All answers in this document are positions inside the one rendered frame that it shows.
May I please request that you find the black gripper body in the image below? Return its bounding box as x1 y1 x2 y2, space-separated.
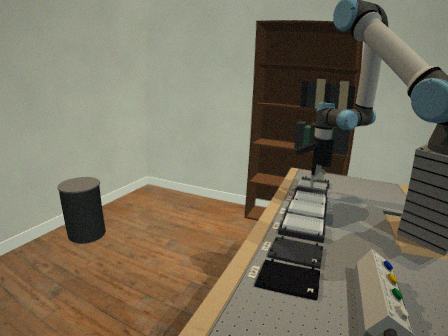
313 137 334 167

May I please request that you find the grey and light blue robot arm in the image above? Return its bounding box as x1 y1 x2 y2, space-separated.
314 0 448 156

